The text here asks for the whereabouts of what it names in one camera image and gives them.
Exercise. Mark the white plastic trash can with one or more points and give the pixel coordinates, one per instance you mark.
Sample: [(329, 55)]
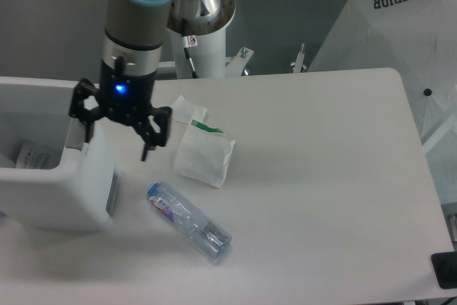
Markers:
[(79, 191)]

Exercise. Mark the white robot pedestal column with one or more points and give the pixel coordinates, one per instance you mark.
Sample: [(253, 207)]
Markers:
[(203, 51)]

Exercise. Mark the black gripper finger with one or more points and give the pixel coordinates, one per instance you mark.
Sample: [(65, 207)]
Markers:
[(153, 125), (77, 110)]

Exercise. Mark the white umbrella with lettering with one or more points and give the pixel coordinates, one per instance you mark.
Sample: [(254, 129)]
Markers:
[(417, 38)]

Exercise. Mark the label card inside trash can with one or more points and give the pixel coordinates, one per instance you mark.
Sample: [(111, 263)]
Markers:
[(34, 156)]

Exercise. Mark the green plastic strip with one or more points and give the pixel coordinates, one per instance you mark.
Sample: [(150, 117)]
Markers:
[(204, 127)]

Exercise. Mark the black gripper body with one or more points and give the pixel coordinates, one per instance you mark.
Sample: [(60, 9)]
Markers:
[(126, 99)]

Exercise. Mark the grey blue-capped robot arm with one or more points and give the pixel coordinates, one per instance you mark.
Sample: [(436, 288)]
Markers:
[(134, 34)]

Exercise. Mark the clear plastic water bottle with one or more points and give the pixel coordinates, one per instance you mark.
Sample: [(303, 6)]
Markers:
[(202, 231)]

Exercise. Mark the small white paper wrapper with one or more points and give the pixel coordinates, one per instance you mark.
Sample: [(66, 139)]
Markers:
[(184, 111)]

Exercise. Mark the white metal base frame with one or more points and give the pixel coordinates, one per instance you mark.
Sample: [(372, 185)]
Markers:
[(236, 65)]

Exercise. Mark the white plastic bag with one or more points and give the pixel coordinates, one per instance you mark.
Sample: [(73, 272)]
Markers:
[(204, 156)]

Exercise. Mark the black device at table edge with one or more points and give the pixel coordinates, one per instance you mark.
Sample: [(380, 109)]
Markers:
[(444, 265)]

